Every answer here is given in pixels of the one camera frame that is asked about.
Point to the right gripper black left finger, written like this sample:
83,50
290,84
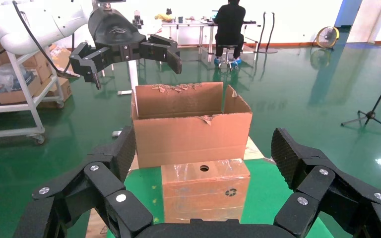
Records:
101,184

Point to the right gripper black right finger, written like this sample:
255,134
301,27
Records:
318,184

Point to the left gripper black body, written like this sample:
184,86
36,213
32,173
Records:
115,33

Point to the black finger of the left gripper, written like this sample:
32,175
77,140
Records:
161,49
88,62

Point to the small taped cardboard box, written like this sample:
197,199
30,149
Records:
197,193

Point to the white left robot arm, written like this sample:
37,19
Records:
29,23

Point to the printed flat cardboard sheet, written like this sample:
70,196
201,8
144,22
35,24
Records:
62,57

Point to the large open cardboard carton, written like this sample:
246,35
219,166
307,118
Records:
190,138

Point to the black device on desk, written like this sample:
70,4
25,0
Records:
138,21

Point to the yellow object on table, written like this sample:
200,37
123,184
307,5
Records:
162,16

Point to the white work table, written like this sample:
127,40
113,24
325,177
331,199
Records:
190,23

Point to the green table cloth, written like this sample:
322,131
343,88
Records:
266,197

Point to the black swivel stool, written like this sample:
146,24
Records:
226,47

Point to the white shelf cart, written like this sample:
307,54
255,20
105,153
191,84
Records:
29,95

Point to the seated person in black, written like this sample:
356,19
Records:
229,23

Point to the clear plastic bag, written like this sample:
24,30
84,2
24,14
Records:
6,77

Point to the black tripod stand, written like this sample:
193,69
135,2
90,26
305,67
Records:
370,114

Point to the black pole floor stand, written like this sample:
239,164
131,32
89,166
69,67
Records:
266,50

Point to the yellow floor fan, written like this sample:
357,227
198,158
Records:
328,37

